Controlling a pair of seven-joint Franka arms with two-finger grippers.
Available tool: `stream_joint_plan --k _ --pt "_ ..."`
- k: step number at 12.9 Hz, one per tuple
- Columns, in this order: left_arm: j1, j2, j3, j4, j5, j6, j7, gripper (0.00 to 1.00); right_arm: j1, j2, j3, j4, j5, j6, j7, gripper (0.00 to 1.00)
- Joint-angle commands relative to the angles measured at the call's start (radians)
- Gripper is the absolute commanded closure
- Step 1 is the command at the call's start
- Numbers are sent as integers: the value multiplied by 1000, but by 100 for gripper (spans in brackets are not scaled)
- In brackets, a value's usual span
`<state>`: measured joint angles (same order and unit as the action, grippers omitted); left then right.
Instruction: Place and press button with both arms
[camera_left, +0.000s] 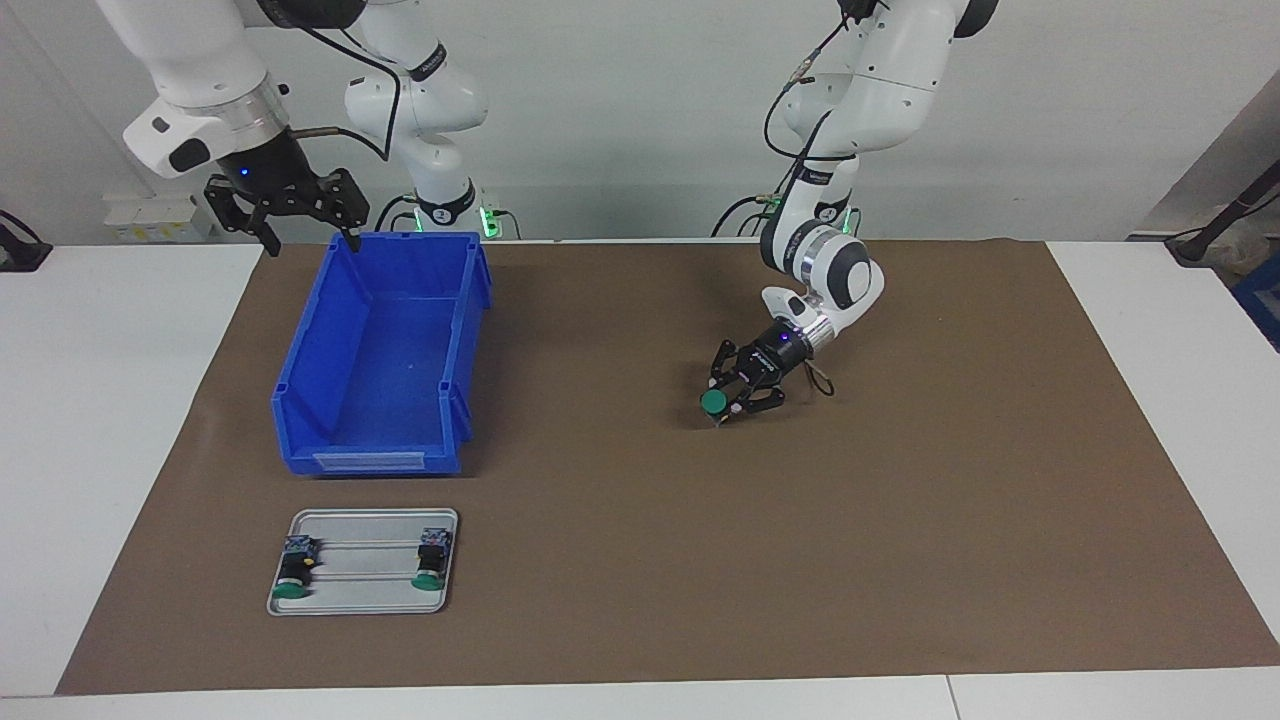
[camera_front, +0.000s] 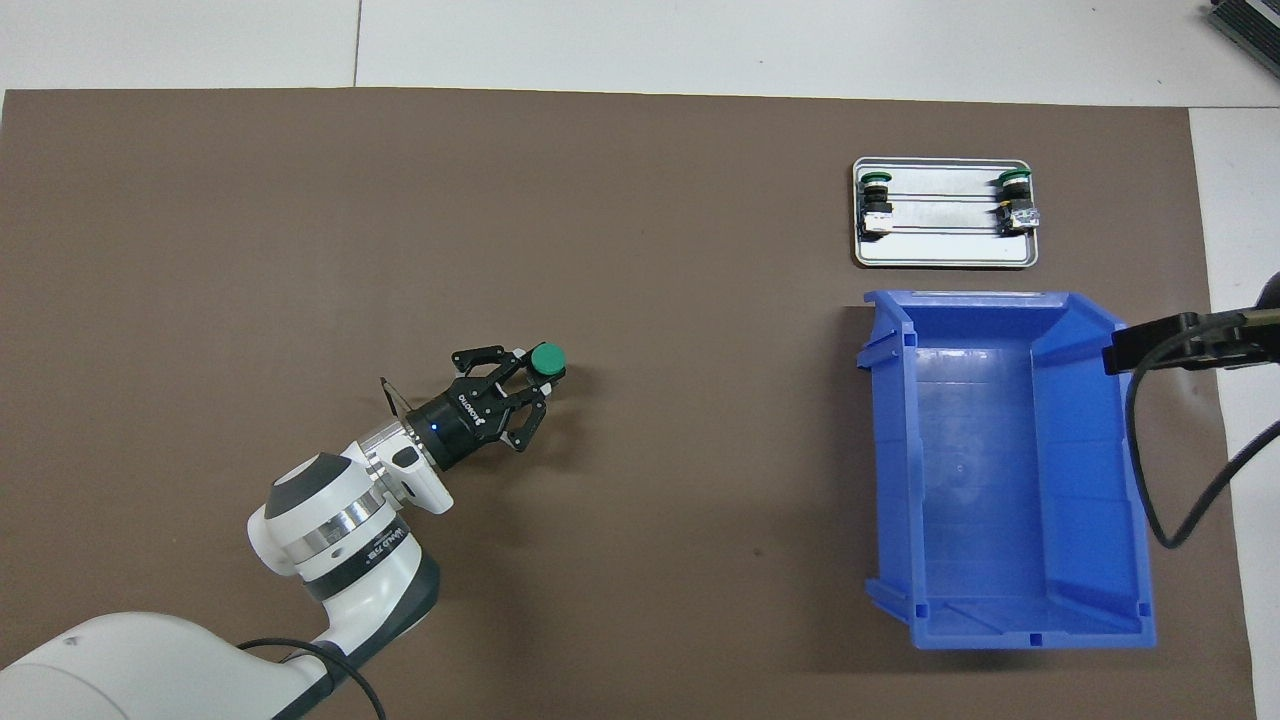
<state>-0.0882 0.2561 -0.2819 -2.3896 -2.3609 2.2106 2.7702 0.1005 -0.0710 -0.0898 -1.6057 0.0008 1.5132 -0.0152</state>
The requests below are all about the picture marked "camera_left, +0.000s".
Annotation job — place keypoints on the blue crate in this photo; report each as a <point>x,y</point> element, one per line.
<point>1262,300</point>

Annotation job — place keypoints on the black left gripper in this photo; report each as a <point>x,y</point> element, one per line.
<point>770,358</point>

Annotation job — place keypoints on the green push button switch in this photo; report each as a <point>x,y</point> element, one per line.
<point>430,562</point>
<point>292,572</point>
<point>712,402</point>

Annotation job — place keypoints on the silver metal tray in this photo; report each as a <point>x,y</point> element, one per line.
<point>365,595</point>

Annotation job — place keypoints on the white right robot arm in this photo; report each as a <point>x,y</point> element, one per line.
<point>180,60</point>

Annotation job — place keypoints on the blue plastic storage bin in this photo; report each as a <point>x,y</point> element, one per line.
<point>390,370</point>

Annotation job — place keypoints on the brown paper table mat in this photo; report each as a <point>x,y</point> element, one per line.
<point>800,550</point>

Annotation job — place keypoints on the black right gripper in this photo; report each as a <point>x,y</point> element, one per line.
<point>270,175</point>

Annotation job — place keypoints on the black table clamp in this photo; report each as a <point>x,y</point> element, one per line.
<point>20,255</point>

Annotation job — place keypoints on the black pole stand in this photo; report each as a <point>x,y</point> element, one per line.
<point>1188,250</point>

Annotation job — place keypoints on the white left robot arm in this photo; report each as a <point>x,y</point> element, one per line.
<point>880,80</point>

